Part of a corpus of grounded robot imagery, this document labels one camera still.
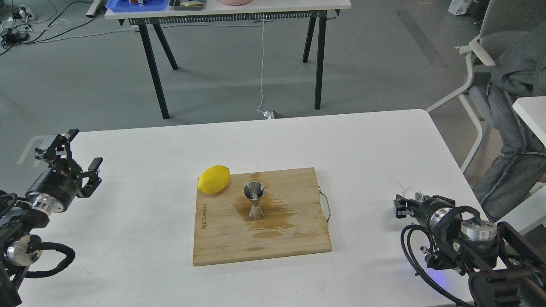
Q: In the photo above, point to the small clear glass cup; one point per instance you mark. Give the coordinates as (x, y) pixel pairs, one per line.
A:
(412, 193)

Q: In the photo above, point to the yellow lemon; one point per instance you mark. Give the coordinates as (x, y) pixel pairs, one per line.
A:
(213, 180)

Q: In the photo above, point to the grey tray with items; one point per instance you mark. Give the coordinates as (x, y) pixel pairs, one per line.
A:
(187, 5)

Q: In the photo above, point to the white office chair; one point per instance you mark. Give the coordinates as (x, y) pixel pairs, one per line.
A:
(505, 23)

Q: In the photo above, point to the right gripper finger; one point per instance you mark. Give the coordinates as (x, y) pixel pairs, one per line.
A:
(405, 207)
(438, 199)

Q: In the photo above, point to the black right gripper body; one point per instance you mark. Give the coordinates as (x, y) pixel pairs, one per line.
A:
(430, 215)

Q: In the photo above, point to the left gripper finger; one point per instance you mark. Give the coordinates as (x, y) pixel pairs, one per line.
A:
(89, 181)
(55, 151)

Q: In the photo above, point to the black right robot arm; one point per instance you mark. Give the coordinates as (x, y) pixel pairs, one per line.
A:
(504, 269)

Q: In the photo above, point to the steel double jigger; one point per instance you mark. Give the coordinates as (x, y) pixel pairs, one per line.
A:
(254, 191)

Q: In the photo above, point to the person in grey clothes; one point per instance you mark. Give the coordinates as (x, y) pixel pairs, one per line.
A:
(519, 72)

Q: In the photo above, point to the blue plastic tray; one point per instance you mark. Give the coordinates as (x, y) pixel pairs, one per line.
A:
(136, 5)

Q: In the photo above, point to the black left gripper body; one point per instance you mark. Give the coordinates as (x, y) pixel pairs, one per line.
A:
(53, 191)

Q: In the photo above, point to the white table black legs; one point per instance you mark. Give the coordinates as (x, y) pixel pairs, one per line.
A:
(218, 14)

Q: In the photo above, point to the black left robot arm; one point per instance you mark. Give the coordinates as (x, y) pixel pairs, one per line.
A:
(20, 248)

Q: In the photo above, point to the bamboo cutting board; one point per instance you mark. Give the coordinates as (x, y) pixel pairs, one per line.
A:
(293, 223)

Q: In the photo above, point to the pink bowl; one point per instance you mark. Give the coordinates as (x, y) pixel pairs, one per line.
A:
(234, 2)

